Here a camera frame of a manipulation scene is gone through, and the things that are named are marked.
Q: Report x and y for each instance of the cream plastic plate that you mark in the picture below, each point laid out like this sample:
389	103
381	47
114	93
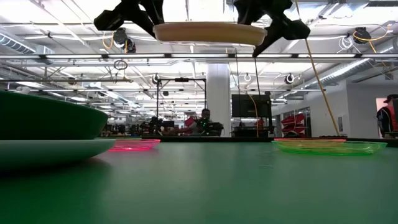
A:
208	33

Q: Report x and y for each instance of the black background robot arms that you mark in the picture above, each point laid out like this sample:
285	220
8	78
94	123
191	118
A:
154	126

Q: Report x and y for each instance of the red storage bins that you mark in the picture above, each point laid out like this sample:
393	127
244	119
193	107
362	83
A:
293	124

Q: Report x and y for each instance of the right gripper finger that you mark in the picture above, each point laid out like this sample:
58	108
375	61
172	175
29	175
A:
248	11
293	29

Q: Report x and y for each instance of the orange transparent plastic plate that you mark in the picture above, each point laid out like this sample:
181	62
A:
311	140

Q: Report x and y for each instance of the pink transparent plastic plate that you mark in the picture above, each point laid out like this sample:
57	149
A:
136	145

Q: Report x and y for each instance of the white pillar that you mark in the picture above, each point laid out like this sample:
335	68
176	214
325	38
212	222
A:
218	99

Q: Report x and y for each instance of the large green transparent plate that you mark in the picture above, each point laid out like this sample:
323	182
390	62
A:
357	148

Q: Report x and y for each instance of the person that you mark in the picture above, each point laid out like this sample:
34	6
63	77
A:
387	116
203	123

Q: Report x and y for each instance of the black monitor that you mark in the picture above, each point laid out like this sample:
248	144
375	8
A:
252	105

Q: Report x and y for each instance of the black frame rig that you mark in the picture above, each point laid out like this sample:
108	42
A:
182	80

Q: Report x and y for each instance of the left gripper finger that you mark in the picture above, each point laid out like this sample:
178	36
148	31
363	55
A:
109	20
157	12

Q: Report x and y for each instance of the large pale mint plate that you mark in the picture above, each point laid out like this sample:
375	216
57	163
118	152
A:
46	154

